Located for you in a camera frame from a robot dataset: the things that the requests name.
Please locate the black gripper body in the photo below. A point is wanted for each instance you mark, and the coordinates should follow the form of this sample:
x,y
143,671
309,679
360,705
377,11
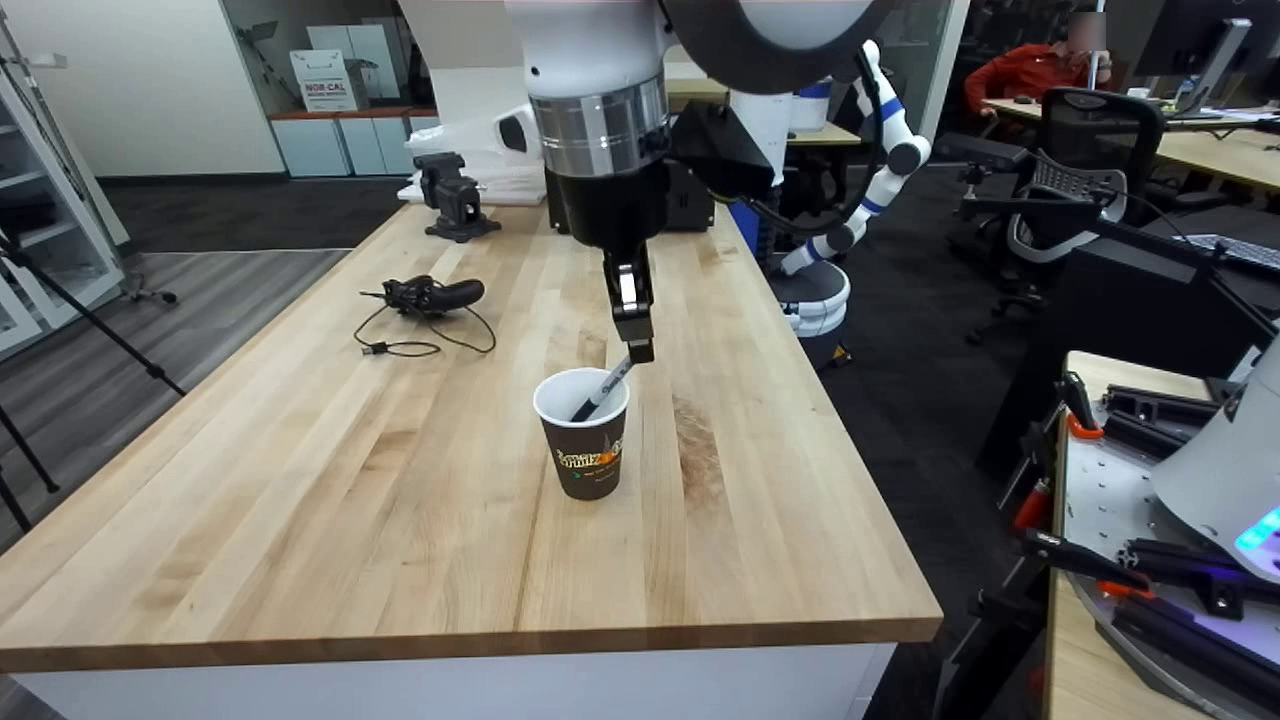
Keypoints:
x,y
606,206

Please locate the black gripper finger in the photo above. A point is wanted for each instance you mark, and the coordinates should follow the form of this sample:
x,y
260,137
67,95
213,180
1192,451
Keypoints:
x,y
617,286
647,306

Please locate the white pen with black tip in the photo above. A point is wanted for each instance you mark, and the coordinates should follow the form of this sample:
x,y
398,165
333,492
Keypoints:
x,y
606,387

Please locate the brown paper coffee cup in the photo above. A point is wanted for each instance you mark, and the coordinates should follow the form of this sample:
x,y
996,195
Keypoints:
x,y
586,465

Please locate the white blue segmented robot arm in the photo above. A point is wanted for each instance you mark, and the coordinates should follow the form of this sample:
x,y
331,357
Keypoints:
x,y
892,121

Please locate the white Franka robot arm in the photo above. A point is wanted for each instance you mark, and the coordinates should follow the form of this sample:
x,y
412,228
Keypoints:
x,y
586,42

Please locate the black electronic control box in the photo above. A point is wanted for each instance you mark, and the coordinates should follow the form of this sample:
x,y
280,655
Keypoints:
x,y
696,217

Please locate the white robot column blue base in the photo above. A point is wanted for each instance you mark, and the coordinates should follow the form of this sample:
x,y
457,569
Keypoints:
x,y
770,113

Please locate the black handheld controller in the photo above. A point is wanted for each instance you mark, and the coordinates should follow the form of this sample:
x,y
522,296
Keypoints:
x,y
427,296

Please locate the small brown floor object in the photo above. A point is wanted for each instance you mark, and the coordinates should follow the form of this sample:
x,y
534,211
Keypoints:
x,y
843,353

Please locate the large white printed sign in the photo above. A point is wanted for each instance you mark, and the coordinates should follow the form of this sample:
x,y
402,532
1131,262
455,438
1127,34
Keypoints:
x,y
377,53

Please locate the low white cabinet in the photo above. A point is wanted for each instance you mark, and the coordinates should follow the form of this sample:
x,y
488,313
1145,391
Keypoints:
x,y
315,144

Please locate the small white printed sign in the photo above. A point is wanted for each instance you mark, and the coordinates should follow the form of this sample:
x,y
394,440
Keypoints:
x,y
327,81

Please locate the person in red shirt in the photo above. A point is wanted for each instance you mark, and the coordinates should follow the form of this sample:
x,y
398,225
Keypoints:
x,y
1024,75

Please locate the black orange bar clamp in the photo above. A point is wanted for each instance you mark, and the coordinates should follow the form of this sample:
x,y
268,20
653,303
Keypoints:
x,y
1080,404
1135,566

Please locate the black mesh office chair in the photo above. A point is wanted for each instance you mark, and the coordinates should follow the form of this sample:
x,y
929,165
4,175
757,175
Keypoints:
x,y
1095,134

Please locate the black stand leg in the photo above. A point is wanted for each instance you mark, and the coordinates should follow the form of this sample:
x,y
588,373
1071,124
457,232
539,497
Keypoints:
x,y
992,641

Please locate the gray perforated metal plate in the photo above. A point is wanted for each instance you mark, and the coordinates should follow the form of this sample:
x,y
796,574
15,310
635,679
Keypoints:
x,y
1105,492

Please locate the white metal shelf rack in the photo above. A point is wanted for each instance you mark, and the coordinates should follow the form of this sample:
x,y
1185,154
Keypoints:
x,y
93,262

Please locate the black metal bar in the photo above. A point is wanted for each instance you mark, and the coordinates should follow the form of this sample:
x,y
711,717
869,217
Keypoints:
x,y
1162,414
1201,655

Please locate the small wooden side table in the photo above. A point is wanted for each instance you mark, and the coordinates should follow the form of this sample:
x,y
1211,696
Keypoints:
x,y
1075,682

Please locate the gray curved sheet device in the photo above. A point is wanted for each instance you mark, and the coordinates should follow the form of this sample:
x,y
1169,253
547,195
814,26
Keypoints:
x,y
1227,465

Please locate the light wood office desk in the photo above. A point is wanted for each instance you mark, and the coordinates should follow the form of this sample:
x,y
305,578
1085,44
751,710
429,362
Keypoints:
x,y
1240,154

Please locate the gray computer monitor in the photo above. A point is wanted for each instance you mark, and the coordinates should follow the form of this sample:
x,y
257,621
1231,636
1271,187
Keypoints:
x,y
1222,66

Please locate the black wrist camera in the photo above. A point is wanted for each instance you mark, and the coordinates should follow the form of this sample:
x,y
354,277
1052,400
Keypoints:
x,y
715,140

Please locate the black table vise mount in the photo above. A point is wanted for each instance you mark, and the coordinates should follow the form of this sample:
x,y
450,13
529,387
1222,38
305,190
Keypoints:
x,y
455,203

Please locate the black camera tripod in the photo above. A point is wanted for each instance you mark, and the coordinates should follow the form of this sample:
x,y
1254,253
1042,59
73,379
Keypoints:
x,y
103,323

